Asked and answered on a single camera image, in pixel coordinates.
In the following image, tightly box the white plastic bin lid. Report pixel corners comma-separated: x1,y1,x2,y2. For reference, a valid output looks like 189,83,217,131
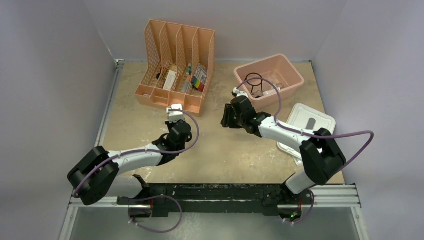
276,103,336,167

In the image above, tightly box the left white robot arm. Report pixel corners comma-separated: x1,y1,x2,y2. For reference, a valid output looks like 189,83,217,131
67,103,197,206

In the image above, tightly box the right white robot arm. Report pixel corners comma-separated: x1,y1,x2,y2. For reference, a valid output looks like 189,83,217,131
221,88,347,204

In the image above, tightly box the pink plastic bin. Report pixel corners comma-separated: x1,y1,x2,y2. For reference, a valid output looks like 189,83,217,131
233,53,305,110

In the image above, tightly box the green capped tube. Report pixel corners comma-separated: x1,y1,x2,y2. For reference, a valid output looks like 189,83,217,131
180,63,192,94

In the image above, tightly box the white orange box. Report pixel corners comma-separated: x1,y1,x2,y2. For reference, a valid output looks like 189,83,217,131
162,64,178,91

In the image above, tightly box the orange plastic file organizer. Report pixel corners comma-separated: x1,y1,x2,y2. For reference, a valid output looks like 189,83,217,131
135,19,216,117

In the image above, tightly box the black wire tripod stand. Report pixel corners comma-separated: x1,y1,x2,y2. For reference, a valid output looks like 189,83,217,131
244,72,264,99

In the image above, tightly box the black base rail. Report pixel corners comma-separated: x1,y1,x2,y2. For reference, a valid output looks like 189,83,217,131
117,175,315,222

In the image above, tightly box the aluminium frame rail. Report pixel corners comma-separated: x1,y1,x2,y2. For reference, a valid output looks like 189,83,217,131
89,185,362,209

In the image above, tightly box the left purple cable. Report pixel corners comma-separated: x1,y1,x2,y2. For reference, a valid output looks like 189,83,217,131
72,109,201,233

